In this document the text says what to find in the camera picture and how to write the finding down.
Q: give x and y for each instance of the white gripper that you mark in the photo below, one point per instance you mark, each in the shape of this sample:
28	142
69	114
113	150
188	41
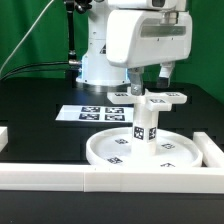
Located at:
136	38

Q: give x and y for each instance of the white cross-shaped table base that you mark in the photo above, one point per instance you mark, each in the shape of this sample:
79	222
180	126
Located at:
150	100

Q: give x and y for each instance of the white round table top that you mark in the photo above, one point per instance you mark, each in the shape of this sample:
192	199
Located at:
115	147

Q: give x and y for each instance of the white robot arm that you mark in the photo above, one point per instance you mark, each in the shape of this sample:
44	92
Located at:
97	73

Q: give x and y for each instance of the white sheet with fiducial markers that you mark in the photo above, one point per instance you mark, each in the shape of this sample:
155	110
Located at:
103	114

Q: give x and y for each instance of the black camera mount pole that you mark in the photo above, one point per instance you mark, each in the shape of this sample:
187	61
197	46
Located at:
80	6

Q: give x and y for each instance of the white U-shaped workspace frame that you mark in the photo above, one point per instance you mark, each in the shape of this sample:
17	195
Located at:
208	178

